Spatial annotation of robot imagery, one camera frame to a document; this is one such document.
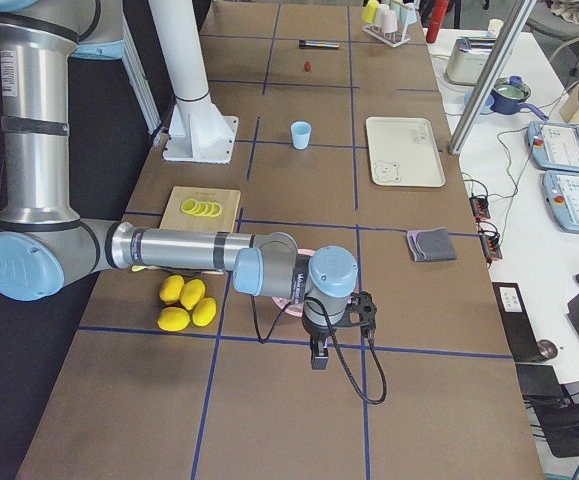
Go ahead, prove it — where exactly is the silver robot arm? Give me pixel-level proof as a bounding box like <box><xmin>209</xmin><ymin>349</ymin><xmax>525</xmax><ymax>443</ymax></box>
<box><xmin>0</xmin><ymin>1</ymin><xmax>363</xmax><ymax>369</ymax></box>

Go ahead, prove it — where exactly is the light blue plastic cup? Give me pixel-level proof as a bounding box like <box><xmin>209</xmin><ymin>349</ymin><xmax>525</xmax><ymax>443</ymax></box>
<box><xmin>290</xmin><ymin>121</ymin><xmax>312</xmax><ymax>150</ymax></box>

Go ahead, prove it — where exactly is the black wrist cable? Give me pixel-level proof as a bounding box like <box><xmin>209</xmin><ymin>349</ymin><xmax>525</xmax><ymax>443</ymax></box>
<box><xmin>251</xmin><ymin>289</ymin><xmax>388</xmax><ymax>405</ymax></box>

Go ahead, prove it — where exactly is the white cup rack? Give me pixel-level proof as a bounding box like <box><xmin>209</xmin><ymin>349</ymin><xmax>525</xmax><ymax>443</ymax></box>
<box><xmin>361</xmin><ymin>0</ymin><xmax>418</xmax><ymax>48</ymax></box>

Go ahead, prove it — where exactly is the cream bear serving tray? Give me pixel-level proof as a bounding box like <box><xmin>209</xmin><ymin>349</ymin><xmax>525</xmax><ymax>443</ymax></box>
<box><xmin>365</xmin><ymin>116</ymin><xmax>446</xmax><ymax>188</ymax></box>

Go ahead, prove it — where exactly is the yellow lemon back right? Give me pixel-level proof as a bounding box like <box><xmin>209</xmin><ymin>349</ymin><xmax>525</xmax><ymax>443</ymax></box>
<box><xmin>179</xmin><ymin>279</ymin><xmax>206</xmax><ymax>310</ymax></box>

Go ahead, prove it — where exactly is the black metal muddler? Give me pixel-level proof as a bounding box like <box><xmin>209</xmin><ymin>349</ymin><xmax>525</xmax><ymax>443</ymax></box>
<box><xmin>298</xmin><ymin>39</ymin><xmax>340</xmax><ymax>50</ymax></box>

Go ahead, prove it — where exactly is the yellow lemon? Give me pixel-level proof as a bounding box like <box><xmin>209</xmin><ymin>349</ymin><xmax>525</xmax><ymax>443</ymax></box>
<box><xmin>157</xmin><ymin>306</ymin><xmax>191</xmax><ymax>332</ymax></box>
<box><xmin>191</xmin><ymin>297</ymin><xmax>217</xmax><ymax>327</ymax></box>
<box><xmin>158</xmin><ymin>275</ymin><xmax>185</xmax><ymax>305</ymax></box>
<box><xmin>179</xmin><ymin>279</ymin><xmax>206</xmax><ymax>310</ymax></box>

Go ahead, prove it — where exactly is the yellow lemon front left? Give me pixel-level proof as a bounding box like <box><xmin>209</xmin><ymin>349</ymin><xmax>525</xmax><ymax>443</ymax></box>
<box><xmin>157</xmin><ymin>306</ymin><xmax>191</xmax><ymax>332</ymax></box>

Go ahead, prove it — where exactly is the folded grey cloth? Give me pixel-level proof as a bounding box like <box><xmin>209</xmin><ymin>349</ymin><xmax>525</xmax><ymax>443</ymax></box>
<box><xmin>406</xmin><ymin>227</ymin><xmax>457</xmax><ymax>262</ymax></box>

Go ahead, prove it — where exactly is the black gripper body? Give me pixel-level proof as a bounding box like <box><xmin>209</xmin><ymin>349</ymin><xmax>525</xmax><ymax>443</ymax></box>
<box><xmin>302</xmin><ymin>315</ymin><xmax>336</xmax><ymax>351</ymax></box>

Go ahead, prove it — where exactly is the red bottle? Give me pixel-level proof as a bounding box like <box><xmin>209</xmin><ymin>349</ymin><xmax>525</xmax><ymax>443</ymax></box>
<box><xmin>426</xmin><ymin>0</ymin><xmax>449</xmax><ymax>44</ymax></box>

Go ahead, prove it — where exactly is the yellow plastic knife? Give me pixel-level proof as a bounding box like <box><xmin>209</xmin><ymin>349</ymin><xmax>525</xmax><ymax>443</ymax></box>
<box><xmin>131</xmin><ymin>265</ymin><xmax>160</xmax><ymax>273</ymax></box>

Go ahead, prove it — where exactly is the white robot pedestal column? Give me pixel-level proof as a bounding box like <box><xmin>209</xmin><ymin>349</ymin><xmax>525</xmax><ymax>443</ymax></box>
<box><xmin>149</xmin><ymin>0</ymin><xmax>239</xmax><ymax>164</ymax></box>

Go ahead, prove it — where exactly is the lower teach pendant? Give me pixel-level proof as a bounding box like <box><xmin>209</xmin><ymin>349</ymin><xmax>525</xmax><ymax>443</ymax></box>
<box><xmin>542</xmin><ymin>170</ymin><xmax>579</xmax><ymax>234</ymax></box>

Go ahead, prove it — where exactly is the upper teach pendant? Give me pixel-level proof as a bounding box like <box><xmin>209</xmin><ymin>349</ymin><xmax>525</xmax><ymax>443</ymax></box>
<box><xmin>526</xmin><ymin>121</ymin><xmax>579</xmax><ymax>173</ymax></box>

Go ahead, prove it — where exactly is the lower orange connector board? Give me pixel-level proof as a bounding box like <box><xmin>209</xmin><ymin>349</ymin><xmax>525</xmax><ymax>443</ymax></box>
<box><xmin>479</xmin><ymin>230</ymin><xmax>502</xmax><ymax>263</ymax></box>

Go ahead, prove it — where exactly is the row of lemon slices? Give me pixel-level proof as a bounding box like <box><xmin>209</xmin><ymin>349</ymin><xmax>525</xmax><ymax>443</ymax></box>
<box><xmin>180</xmin><ymin>198</ymin><xmax>223</xmax><ymax>218</ymax></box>

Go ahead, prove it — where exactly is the orange connector board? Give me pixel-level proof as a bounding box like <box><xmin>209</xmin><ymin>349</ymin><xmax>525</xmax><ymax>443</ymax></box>
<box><xmin>479</xmin><ymin>230</ymin><xmax>502</xmax><ymax>263</ymax></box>
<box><xmin>469</xmin><ymin>195</ymin><xmax>490</xmax><ymax>221</ymax></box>

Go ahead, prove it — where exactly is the aluminium frame post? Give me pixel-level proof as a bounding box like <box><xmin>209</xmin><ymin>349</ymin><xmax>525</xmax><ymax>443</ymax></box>
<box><xmin>448</xmin><ymin>0</ymin><xmax>537</xmax><ymax>155</ymax></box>

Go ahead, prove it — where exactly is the black power strip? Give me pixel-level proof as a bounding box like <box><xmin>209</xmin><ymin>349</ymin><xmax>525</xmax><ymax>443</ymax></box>
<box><xmin>492</xmin><ymin>282</ymin><xmax>540</xmax><ymax>362</ymax></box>

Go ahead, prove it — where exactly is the teach pendant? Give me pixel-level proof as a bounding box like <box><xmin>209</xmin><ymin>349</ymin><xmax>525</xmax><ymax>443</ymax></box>
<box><xmin>542</xmin><ymin>170</ymin><xmax>579</xmax><ymax>234</ymax></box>
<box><xmin>526</xmin><ymin>121</ymin><xmax>579</xmax><ymax>173</ymax></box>

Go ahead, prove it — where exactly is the pink bowl of ice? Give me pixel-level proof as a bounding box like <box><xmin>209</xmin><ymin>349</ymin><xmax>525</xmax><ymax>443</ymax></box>
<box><xmin>272</xmin><ymin>248</ymin><xmax>315</xmax><ymax>318</ymax></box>

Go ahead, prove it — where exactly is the wooden cutting board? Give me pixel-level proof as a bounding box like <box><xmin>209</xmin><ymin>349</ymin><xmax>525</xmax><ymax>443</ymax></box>
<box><xmin>155</xmin><ymin>186</ymin><xmax>241</xmax><ymax>271</ymax></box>

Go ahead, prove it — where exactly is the blue pot with lid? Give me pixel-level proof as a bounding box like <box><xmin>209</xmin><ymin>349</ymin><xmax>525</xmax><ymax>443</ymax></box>
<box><xmin>491</xmin><ymin>75</ymin><xmax>548</xmax><ymax>120</ymax></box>

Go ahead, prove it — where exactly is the upper orange connector board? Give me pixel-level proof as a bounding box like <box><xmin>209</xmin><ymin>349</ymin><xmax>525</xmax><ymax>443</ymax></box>
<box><xmin>469</xmin><ymin>195</ymin><xmax>490</xmax><ymax>221</ymax></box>

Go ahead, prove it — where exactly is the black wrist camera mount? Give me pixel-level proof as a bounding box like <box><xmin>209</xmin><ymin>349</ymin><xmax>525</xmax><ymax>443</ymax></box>
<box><xmin>345</xmin><ymin>291</ymin><xmax>377</xmax><ymax>346</ymax></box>

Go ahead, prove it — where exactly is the yellow lemon back left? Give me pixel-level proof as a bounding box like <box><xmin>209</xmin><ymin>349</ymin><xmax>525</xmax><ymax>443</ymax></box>
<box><xmin>158</xmin><ymin>275</ymin><xmax>185</xmax><ymax>305</ymax></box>

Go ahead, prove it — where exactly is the yellow lemon front right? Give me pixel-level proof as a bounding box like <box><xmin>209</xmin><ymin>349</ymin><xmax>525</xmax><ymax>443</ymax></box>
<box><xmin>191</xmin><ymin>297</ymin><xmax>217</xmax><ymax>327</ymax></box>

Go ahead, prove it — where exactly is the pink cup on rack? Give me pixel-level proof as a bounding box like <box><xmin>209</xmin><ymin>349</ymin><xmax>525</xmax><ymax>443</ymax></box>
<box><xmin>376</xmin><ymin>9</ymin><xmax>398</xmax><ymax>35</ymax></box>

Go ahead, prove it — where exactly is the yellow cup on rack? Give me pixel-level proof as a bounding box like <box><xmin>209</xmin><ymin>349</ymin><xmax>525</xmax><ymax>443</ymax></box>
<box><xmin>362</xmin><ymin>0</ymin><xmax>380</xmax><ymax>24</ymax></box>

